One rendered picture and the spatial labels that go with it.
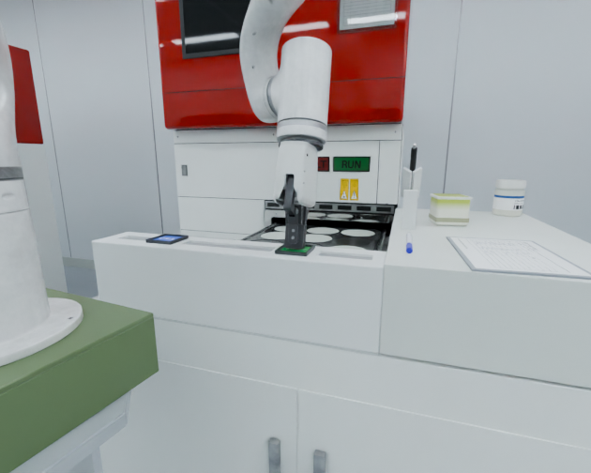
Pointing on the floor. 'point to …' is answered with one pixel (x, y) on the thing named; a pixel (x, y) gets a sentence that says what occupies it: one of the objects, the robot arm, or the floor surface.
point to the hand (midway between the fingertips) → (295, 236)
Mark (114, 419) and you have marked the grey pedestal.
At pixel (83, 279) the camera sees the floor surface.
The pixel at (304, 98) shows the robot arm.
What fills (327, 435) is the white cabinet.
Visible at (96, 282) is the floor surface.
